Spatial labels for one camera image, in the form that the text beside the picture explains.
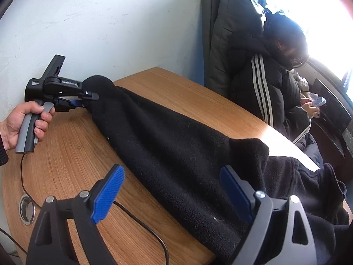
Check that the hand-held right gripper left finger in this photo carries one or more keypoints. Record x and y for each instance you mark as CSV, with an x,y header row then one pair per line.
x,y
107,193

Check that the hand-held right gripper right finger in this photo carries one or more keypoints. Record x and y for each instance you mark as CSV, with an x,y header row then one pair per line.
x,y
237,193

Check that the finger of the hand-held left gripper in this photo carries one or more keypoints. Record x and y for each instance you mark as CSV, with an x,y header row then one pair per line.
x,y
75,103
91,95

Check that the black fleece garment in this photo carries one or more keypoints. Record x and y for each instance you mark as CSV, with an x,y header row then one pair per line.
x,y
171,143

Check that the person's left forearm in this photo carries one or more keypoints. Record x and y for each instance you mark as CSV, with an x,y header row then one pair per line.
x,y
2,154

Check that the person's left hand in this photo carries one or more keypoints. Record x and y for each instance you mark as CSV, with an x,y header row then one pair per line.
x,y
11,127

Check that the dark brown side desk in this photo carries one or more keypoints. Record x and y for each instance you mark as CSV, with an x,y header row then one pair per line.
x,y
328,140

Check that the smartphone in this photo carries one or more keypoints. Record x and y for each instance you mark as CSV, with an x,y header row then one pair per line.
x,y
320,101

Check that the grey plastic-wrapped object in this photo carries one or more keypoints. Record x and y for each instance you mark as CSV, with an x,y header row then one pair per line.
x,y
348,138

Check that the black box-shaped appliance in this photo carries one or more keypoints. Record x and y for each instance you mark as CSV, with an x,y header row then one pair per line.
x,y
331,107

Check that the pale crumpled cloth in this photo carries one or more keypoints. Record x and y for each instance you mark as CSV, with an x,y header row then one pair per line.
x,y
300,81

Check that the dark padded office chair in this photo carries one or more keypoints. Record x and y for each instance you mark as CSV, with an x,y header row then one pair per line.
x,y
220,47

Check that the window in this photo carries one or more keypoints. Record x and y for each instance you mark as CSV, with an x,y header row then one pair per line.
x,y
317,19

